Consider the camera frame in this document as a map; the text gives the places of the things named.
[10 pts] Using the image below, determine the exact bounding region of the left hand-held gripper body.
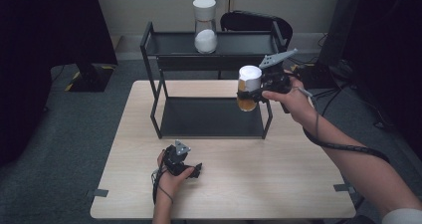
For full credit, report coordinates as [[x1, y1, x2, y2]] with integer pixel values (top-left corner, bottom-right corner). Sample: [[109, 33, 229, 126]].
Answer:
[[163, 139, 195, 177]]

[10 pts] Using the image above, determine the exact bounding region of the dark curtain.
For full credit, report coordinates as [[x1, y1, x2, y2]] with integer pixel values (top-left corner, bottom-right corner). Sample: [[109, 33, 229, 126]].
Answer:
[[0, 0, 118, 168], [342, 0, 422, 152]]

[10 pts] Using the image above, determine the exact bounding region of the black chair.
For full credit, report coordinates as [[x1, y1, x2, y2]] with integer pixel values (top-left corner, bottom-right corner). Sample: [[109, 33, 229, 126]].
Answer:
[[217, 10, 294, 81]]

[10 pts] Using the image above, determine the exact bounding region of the glass jar of orange powder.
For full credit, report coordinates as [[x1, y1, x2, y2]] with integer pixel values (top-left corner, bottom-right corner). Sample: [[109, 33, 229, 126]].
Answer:
[[236, 65, 264, 112]]

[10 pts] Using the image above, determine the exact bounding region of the grey tape strip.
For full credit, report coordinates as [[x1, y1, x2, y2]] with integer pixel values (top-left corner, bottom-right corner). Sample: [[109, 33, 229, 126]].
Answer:
[[86, 188, 109, 199], [332, 182, 356, 195]]

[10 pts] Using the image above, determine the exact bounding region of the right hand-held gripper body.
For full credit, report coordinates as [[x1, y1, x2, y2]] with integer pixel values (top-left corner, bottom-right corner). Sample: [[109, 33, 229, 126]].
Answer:
[[258, 48, 300, 96]]

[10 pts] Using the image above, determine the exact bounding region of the black metal two-tier rack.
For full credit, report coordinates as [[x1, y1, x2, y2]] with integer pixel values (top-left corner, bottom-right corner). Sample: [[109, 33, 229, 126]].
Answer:
[[139, 20, 289, 140]]

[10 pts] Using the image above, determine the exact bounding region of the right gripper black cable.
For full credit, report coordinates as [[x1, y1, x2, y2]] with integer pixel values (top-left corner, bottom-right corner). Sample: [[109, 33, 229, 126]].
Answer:
[[297, 87, 392, 164]]

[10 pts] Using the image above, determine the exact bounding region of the person's left hand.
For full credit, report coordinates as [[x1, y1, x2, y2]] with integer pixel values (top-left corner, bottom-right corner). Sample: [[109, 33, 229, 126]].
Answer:
[[155, 149, 196, 201]]

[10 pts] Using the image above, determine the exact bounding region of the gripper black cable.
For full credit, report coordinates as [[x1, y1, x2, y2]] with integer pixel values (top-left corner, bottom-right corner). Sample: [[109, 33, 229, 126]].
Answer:
[[297, 87, 392, 164], [151, 166, 174, 206]]

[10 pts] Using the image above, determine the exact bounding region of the person's right hand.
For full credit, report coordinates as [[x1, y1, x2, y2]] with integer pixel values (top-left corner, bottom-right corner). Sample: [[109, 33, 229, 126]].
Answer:
[[261, 71, 318, 125]]

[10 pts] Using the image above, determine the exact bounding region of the black floor cable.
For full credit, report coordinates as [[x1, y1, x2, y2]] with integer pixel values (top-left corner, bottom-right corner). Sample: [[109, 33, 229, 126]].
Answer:
[[341, 81, 396, 130], [312, 84, 344, 117]]

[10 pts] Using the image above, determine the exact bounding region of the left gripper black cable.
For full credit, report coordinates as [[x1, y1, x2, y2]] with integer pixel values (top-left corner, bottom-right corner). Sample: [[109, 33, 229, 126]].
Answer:
[[151, 166, 174, 206]]

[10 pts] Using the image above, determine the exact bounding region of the glass jar of white powder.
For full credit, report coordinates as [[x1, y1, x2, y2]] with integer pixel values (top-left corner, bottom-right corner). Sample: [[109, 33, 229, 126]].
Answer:
[[192, 0, 219, 55]]

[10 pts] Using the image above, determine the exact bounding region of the white sleeve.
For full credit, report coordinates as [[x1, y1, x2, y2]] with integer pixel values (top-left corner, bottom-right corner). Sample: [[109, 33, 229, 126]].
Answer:
[[380, 207, 422, 224]]

